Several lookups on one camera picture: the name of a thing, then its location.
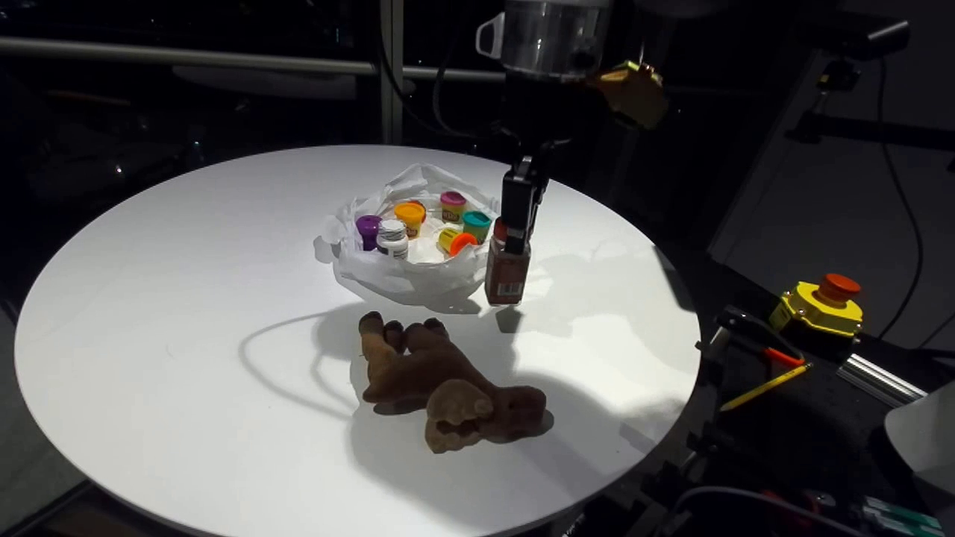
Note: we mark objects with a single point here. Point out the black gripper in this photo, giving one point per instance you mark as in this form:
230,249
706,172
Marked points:
542,114

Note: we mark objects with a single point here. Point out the white plastic bag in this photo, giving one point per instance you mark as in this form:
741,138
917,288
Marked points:
418,273

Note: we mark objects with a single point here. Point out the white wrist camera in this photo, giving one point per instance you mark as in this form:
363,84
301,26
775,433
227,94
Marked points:
490,35

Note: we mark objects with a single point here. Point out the black camera on stand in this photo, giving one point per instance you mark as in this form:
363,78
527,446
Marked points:
856,35

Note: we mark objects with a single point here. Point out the white pill bottle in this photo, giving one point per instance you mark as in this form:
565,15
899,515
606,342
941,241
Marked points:
395,241

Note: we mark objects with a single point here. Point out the green lid dough cup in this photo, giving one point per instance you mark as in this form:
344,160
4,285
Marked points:
445,241

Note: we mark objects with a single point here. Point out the brown plush toy animal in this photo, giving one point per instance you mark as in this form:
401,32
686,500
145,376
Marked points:
450,388

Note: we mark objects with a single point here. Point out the black metal stand bar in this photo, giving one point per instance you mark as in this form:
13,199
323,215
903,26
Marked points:
875,133

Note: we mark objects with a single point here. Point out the teal lid dough cup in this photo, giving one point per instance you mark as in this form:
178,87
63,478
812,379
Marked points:
478,226

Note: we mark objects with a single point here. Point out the grey window post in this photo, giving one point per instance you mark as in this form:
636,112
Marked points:
393,69

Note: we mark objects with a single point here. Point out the grey window rail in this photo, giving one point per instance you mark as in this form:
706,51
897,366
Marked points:
198,59

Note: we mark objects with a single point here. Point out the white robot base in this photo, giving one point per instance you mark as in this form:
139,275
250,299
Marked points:
930,437

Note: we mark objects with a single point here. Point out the yellow rod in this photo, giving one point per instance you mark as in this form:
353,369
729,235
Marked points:
762,388

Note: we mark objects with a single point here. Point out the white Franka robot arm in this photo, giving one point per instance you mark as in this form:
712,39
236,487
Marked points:
557,35

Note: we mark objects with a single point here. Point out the aluminium profile bar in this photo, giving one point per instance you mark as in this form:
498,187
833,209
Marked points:
883,379

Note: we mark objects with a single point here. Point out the purple lid dough cup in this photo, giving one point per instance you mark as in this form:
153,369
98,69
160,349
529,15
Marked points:
368,230

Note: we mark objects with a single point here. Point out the red lid spice jar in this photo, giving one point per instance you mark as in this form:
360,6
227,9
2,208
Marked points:
508,278

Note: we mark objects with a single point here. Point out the yellow emergency stop button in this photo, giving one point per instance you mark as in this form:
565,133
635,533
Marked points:
821,305

